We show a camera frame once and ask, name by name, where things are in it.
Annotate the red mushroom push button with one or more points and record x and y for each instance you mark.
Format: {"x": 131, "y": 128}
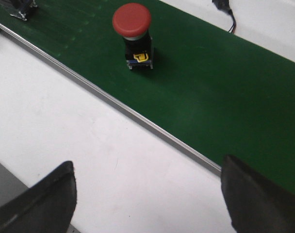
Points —
{"x": 132, "y": 22}

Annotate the yellow mushroom push button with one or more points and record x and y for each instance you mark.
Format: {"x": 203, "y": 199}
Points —
{"x": 21, "y": 8}

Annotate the green conveyor belt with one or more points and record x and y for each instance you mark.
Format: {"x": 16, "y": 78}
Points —
{"x": 212, "y": 90}

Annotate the black cable connector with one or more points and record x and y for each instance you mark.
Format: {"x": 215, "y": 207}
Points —
{"x": 224, "y": 6}

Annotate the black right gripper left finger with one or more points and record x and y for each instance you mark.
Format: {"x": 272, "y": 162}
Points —
{"x": 47, "y": 207}

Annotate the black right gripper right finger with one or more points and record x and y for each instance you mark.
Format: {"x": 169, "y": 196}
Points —
{"x": 254, "y": 203}

